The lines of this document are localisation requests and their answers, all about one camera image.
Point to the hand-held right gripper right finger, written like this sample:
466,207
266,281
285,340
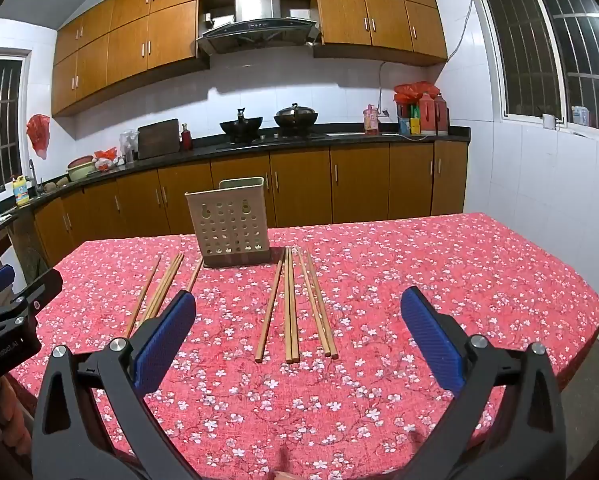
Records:
432,345

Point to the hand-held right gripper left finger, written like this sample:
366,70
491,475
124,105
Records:
163,347

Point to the beige perforated utensil holder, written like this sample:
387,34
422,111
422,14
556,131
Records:
229,225

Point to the red floral tablecloth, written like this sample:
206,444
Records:
369,310

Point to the yellow detergent bottle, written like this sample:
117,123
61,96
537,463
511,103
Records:
21,192

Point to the metal faucet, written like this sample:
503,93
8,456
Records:
31,170

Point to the green basin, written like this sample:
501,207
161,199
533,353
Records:
79,171

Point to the red and white plastic bag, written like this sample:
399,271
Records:
104,155

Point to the hanging red plastic bag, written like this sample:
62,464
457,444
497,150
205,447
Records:
38,132

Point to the clear plastic bag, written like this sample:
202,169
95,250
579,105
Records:
128,145

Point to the wooden base cabinets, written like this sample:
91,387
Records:
359,185

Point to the dark wooden cutting board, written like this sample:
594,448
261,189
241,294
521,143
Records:
158,139

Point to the black kitchen countertop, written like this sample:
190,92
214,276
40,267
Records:
189,154

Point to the small red bottle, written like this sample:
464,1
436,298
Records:
187,139

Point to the blue container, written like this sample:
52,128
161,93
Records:
404,126

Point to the green and yellow bottle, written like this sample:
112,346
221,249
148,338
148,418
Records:
415,122

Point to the red thermos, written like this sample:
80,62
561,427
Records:
427,115
442,115

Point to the gas stove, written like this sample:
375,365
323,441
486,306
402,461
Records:
279,136

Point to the white mug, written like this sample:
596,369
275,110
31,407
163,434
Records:
549,121

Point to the red plastic bag on thermoses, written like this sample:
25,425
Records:
412,92

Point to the black wok with lid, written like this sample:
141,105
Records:
294,117

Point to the small white box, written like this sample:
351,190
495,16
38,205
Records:
581,116

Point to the large barred window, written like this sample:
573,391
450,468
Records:
529,50

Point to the steel range hood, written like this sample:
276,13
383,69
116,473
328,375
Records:
257,2

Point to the wooden wall cabinets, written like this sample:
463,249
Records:
129,45

